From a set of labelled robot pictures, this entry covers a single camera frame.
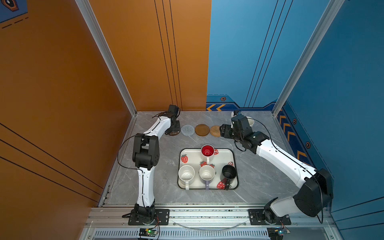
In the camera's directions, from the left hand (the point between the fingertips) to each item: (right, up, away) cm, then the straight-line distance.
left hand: (174, 127), depth 103 cm
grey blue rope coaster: (+9, -2, +6) cm, 11 cm away
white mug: (+9, -28, -16) cm, 34 cm away
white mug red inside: (+23, -15, -8) cm, 28 cm away
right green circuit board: (+54, -51, -31) cm, 80 cm away
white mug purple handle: (+22, -27, -16) cm, 38 cm away
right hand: (+31, -1, -20) cm, 37 cm away
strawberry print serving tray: (+14, -20, -8) cm, 25 cm away
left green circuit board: (-9, -50, -32) cm, 60 cm away
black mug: (+34, -28, -17) cm, 47 cm away
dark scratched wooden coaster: (0, -5, +3) cm, 6 cm away
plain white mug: (+54, +4, +1) cm, 54 cm away
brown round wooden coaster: (+20, -2, +6) cm, 21 cm away
